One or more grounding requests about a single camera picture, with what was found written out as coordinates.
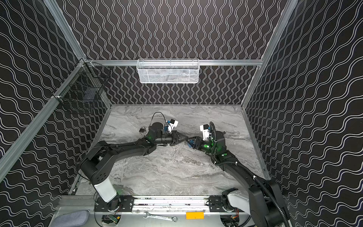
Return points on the white wire mesh basket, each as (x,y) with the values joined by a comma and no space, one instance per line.
(168,74)

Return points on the aluminium back crossbar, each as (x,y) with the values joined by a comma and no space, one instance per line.
(181,62)

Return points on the aluminium corner frame post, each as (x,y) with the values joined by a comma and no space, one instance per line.
(280,27)
(62,23)

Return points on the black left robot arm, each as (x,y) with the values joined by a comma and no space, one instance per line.
(99,161)

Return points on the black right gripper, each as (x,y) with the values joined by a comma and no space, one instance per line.
(198,143)

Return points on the black wire mesh basket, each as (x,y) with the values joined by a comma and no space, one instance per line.
(86,91)

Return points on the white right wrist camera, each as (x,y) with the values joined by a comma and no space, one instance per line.
(206,132)

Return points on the aluminium left side bar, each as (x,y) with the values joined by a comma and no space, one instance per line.
(22,142)

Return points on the silver combination wrench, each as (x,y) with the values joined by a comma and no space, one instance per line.
(149,215)

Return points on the aluminium corner frame post right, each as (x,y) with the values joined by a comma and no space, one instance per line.
(280,27)

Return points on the yellow block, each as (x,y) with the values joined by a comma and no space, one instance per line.
(195,215)

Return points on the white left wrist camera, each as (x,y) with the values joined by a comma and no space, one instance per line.
(170,125)

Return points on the blue padlock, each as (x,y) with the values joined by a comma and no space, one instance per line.
(190,142)

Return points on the aluminium corner frame post left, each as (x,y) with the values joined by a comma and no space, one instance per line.
(62,23)

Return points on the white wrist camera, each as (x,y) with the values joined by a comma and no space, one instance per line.
(206,132)
(170,125)

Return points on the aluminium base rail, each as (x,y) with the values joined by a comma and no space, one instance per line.
(155,204)

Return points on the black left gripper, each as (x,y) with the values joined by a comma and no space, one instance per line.
(173,137)

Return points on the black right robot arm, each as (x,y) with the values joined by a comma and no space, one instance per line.
(267,207)

